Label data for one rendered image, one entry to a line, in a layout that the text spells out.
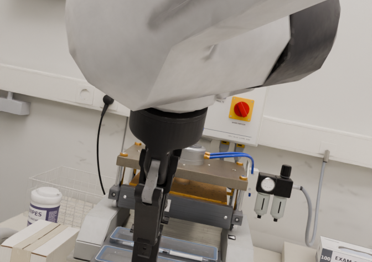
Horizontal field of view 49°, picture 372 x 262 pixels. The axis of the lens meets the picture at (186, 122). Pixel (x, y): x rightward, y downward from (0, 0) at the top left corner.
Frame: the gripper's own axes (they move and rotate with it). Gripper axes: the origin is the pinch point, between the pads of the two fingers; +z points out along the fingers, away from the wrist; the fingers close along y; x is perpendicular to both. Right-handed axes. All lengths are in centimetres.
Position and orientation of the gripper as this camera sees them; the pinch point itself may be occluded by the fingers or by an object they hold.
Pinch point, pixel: (146, 247)
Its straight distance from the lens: 52.2
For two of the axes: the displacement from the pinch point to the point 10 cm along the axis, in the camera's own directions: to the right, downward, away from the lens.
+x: 9.7, 2.2, -0.6
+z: -1.6, 8.6, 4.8
